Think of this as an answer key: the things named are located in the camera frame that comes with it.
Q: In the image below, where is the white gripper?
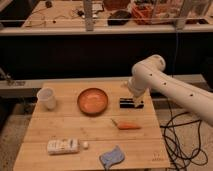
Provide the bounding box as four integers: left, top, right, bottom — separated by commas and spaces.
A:
125, 81, 144, 108

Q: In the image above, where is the orange ceramic bowl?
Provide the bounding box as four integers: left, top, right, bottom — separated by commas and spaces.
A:
77, 88, 108, 116

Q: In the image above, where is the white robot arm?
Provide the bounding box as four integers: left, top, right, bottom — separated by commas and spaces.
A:
127, 54, 213, 127

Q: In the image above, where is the black rectangular box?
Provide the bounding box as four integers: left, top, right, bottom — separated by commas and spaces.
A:
119, 98, 144, 109

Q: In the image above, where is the orange carrot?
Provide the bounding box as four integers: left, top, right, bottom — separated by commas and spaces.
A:
111, 119, 141, 130

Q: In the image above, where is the blue folded cloth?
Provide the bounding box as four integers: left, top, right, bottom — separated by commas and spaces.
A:
99, 146, 125, 171

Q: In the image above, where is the black object on shelf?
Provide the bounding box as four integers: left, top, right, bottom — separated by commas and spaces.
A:
107, 10, 131, 26

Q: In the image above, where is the orange basket on shelf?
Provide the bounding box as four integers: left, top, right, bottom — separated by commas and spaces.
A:
131, 5, 153, 25

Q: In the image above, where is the translucent plastic cup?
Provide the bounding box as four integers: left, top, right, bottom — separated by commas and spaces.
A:
37, 88, 56, 110

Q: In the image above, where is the white lotion bottle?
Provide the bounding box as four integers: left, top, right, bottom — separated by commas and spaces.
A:
47, 139, 89, 155

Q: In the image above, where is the metal rail beam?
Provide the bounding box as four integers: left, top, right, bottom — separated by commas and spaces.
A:
0, 74, 210, 98

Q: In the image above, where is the black floor cable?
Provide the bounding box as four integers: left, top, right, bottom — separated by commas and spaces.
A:
159, 108, 209, 171

